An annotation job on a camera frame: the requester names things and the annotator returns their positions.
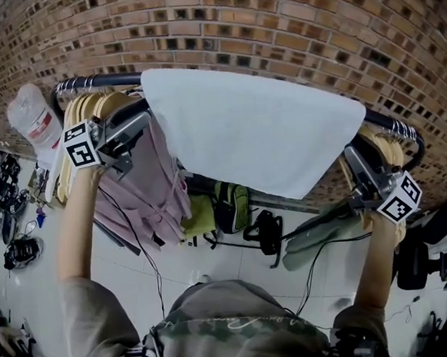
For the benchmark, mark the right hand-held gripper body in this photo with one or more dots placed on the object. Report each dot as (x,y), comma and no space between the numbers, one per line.
(398,198)

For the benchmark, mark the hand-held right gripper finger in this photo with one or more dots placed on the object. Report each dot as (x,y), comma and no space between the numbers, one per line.
(359,171)
(376,156)

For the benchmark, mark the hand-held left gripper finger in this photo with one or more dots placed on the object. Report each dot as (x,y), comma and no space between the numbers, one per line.
(131,127)
(130,113)

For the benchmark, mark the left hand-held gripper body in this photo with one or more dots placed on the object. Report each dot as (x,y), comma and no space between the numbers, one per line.
(82,150)

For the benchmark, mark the black clothes rail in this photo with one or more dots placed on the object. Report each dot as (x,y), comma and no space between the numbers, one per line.
(115,79)

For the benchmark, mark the white towel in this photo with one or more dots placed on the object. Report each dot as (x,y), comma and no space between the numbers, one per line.
(251,133)

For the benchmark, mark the person's right forearm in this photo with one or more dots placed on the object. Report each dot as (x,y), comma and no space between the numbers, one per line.
(376,262)

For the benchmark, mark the person's left forearm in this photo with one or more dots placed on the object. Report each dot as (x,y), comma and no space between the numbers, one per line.
(77,224)

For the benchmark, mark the bunch of wooden hangers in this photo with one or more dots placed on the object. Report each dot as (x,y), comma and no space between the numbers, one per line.
(86,103)
(392,149)

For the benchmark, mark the black floor equipment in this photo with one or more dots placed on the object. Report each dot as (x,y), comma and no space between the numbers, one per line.
(442,222)

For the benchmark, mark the cardboard box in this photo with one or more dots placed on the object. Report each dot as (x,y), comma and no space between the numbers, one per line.
(39,182)

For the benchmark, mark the white plastic bag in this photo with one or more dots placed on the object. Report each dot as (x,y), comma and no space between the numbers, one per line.
(34,119)

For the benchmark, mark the pink garment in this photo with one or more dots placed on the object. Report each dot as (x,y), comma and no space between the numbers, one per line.
(144,195)

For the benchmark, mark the olive green garment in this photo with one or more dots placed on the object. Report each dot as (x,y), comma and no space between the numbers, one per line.
(320,235)

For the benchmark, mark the small blue object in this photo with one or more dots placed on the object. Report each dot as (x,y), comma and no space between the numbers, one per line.
(41,218)

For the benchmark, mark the pile of black devices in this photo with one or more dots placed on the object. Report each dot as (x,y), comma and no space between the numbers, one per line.
(5,191)

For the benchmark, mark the yellow-green cloth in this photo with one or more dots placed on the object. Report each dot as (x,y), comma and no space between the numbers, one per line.
(199,218)

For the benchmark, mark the green and black backpack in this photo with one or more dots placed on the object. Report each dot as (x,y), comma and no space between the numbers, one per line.
(231,208)

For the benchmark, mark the black chest-mounted device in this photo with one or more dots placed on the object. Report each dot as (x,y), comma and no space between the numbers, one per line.
(356,346)

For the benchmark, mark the white shoe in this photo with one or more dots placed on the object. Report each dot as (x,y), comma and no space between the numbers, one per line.
(203,278)

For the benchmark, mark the person's grey t-shirt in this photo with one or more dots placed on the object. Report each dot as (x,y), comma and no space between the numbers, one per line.
(226,308)

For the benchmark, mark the pile of dark gear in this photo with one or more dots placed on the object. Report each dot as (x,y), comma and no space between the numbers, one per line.
(13,344)

